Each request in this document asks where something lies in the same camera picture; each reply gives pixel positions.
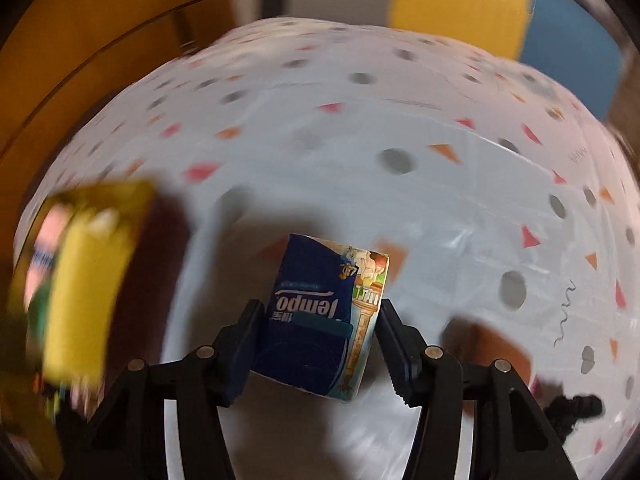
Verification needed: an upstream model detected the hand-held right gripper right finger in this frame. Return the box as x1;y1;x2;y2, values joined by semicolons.
377;299;581;480

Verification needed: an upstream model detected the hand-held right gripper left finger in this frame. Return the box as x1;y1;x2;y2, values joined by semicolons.
60;300;266;480

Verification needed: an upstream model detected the blue tissue packet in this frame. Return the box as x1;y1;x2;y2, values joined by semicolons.
250;232;391;403

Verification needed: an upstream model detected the dark brown box yellow lining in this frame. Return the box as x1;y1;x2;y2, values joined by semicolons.
0;180;193;461

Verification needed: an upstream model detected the brown makeup sponge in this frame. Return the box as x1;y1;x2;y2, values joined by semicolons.
442;317;533;416

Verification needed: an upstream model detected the black scrunchie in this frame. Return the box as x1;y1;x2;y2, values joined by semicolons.
542;394;603;443

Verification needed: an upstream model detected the orange wooden cabinet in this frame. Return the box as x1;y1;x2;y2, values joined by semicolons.
0;0;236;261

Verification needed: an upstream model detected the grey yellow blue chair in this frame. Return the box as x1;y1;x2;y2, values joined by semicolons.
225;0;631;121

